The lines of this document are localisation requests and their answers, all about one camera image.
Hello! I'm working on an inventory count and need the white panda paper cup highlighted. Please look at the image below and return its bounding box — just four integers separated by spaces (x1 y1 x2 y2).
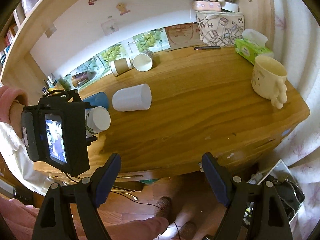
85 106 111 137

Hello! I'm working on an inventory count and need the pink-sleeved forearm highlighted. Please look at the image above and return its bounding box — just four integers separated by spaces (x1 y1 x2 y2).
1 86 28 139

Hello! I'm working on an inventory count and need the blue plastic cup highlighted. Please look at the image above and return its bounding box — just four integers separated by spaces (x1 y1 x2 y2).
83 92 109 110

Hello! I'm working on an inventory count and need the translucent white plastic cup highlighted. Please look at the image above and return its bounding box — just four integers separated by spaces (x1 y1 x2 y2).
112 83 152 112

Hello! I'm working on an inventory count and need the brown kraft paper cup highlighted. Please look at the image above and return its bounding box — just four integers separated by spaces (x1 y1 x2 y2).
110 57 133 76

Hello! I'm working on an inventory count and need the grey checkered paper cup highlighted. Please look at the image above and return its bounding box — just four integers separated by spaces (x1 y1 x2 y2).
132 50 153 72

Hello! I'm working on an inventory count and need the green grape poster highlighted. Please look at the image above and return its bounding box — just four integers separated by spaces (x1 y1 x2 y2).
58 28 170 90

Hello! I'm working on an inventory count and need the cream ceramic mug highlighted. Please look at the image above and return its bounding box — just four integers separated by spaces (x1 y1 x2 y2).
251 55 287 109

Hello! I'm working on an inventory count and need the brown cardboard sheet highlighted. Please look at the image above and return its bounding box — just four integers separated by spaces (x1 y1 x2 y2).
165 23 204 51

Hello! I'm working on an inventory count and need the black pen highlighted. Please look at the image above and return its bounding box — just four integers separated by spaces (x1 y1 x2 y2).
194 46 221 51

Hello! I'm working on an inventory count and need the green tissue pack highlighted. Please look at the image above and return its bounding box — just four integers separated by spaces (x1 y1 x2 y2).
235 29 274 64

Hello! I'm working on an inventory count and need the printed canvas tote bag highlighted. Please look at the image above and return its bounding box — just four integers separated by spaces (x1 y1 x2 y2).
195 11 245 47

